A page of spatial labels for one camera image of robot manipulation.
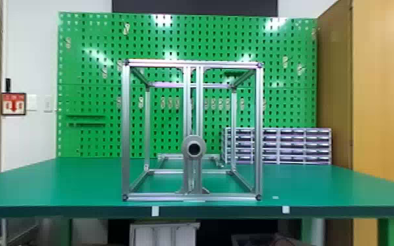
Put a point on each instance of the white drawer cabinet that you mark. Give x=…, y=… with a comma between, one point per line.
x=305, y=146
x=244, y=146

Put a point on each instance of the yellow wooden cupboard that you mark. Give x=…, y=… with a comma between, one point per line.
x=382, y=86

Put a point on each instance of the silver frame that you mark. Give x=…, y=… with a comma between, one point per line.
x=125, y=137

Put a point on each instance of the white wall switch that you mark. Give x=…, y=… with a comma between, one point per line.
x=48, y=103

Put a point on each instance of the red wall sign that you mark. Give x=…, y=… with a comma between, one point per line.
x=13, y=103

